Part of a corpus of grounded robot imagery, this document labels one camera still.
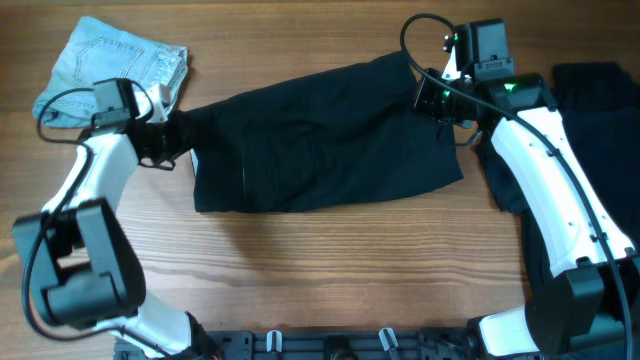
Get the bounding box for black shorts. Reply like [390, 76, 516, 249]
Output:
[176, 52, 462, 213]

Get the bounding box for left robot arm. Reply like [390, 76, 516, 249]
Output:
[12, 78, 220, 359]

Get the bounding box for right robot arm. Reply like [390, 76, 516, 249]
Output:
[414, 19, 639, 359]

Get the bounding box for pile of black clothes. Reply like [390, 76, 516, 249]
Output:
[475, 63, 639, 292]

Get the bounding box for folded light blue jeans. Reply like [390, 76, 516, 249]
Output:
[32, 16, 188, 128]

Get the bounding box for left white rail clip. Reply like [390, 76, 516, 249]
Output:
[265, 330, 283, 353]

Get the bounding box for white rail clip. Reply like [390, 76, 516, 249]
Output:
[265, 330, 283, 353]
[378, 327, 399, 360]

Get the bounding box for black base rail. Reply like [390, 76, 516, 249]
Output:
[173, 327, 484, 360]

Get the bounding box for right white rail clip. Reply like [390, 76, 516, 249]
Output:
[378, 327, 399, 360]

